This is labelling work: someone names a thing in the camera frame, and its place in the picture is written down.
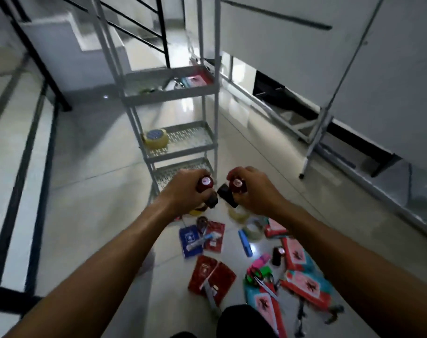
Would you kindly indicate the person's right forearm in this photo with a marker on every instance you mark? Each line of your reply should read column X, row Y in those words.
column 357, row 278

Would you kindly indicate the white blue tube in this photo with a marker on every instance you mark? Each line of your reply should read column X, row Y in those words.
column 201, row 241

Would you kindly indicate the grey metal shelf rack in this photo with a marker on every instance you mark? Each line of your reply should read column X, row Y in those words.
column 185, row 137

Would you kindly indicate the dark round stamp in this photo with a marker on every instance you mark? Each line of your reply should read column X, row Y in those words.
column 201, row 223

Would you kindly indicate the dark red packet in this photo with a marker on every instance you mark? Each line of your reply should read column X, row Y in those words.
column 199, row 274
column 222, row 281

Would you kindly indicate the person's left forearm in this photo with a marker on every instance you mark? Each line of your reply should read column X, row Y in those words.
column 93, row 278

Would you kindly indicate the blue card packet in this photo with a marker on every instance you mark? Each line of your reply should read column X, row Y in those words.
column 188, row 239

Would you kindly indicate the red teal envelope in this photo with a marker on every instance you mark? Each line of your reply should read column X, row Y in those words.
column 266, row 309
column 308, row 288
column 275, row 229
column 297, row 255

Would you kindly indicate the green small item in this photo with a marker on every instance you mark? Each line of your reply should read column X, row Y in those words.
column 147, row 91

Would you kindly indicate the blue stapler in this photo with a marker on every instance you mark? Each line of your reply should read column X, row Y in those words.
column 245, row 243

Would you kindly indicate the person's black trouser knee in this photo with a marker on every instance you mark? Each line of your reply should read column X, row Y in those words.
column 241, row 323

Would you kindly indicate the silver scissors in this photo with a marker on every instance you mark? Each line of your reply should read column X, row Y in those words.
column 266, row 286

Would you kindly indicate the green tape roll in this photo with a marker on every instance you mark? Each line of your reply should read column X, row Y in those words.
column 266, row 272

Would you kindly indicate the clear tape roll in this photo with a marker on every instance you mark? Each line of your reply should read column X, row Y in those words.
column 238, row 214
column 254, row 230

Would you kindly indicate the small red packet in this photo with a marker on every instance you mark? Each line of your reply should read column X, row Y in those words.
column 216, row 241

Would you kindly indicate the person's right fingers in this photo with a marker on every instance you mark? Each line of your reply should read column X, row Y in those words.
column 242, row 172

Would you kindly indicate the grey utility knife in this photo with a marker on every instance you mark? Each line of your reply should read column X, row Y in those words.
column 211, row 297

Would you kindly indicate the person's left hand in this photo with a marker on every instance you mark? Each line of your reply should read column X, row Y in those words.
column 180, row 193

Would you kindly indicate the black binder clip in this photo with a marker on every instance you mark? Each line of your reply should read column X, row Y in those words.
column 299, row 316
column 333, row 313

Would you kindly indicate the pink packet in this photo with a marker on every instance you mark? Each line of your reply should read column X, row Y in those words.
column 198, row 80

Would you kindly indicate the person's left fingers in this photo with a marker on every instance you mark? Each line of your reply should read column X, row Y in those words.
column 198, row 173

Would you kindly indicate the pink sticky notes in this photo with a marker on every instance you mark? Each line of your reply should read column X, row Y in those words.
column 261, row 261

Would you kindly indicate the grey metal board stand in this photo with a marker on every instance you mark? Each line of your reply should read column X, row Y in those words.
column 322, row 126

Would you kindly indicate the white board panel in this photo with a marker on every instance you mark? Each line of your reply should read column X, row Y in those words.
column 340, row 49

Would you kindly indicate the black stair railing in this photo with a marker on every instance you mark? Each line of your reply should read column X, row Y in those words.
column 30, row 49

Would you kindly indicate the person's right hand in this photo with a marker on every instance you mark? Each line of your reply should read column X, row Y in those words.
column 261, row 197

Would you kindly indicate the small yellow tape roll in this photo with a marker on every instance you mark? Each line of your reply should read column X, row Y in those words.
column 198, row 211

